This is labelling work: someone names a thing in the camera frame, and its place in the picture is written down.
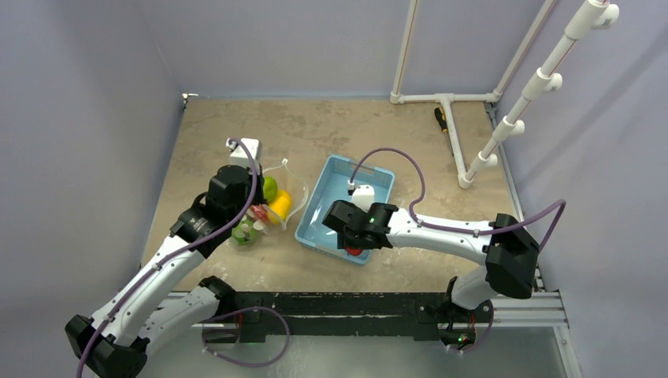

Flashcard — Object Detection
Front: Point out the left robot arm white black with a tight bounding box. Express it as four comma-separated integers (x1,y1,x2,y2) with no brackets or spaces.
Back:
65,161,265,377

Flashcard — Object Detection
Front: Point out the clear polka dot zip bag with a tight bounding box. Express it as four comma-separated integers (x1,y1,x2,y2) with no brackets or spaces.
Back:
229,157,310,248

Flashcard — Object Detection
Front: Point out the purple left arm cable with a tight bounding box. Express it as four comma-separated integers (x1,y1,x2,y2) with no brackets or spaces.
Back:
75,137,259,378

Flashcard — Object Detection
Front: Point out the red textured strawberry fruit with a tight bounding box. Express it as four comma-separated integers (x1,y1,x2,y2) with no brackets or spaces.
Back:
345,248,363,256

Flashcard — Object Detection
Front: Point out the light blue plastic basket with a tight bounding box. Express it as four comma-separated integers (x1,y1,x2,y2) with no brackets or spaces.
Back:
295,154,396,266

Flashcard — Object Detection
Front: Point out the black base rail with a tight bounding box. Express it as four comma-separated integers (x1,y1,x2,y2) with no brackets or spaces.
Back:
182,289,494,346

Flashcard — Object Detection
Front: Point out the green pear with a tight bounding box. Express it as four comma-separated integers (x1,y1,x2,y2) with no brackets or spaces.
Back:
262,176,279,203

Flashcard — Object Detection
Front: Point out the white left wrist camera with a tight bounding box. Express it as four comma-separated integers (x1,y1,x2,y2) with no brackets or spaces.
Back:
225,138,262,171

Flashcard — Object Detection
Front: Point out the red apple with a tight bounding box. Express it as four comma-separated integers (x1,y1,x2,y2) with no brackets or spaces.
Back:
249,205,269,222

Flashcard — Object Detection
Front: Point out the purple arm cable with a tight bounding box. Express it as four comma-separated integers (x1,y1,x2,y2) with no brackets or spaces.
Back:
348,147,567,254
75,137,259,378

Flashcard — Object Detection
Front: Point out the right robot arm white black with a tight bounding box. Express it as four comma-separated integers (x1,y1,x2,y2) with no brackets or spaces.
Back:
322,200,540,321

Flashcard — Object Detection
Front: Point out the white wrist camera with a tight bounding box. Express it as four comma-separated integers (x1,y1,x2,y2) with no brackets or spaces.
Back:
225,138,262,171
347,181,375,212

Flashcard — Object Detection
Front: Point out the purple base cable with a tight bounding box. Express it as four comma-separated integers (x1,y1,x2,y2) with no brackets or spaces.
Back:
201,304,291,369

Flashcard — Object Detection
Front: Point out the yellow black screwdriver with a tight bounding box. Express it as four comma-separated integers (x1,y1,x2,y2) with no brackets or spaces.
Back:
434,107,448,134

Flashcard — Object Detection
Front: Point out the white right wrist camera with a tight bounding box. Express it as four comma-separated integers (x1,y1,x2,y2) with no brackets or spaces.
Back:
347,181,375,212

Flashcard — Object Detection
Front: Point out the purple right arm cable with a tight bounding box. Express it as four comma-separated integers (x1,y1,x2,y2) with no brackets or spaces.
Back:
348,147,567,254

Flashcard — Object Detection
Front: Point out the elongated yellow mango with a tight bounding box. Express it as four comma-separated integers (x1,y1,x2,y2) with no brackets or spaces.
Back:
268,189,292,224

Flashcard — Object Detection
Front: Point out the white PVC pipe frame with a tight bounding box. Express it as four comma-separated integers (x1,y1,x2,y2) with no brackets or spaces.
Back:
389,0,621,189

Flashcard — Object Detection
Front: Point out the green fruit with black stripe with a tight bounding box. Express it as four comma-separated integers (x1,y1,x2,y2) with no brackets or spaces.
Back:
231,217,264,246

